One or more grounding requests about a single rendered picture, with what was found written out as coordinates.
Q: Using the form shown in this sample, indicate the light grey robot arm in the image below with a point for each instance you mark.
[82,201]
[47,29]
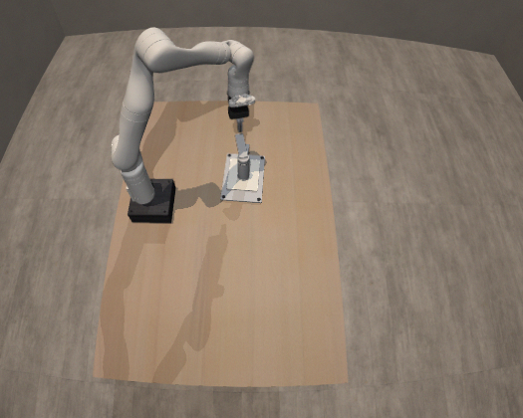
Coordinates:
[154,52]

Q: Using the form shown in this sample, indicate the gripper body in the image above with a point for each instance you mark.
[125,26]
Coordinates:
[239,100]

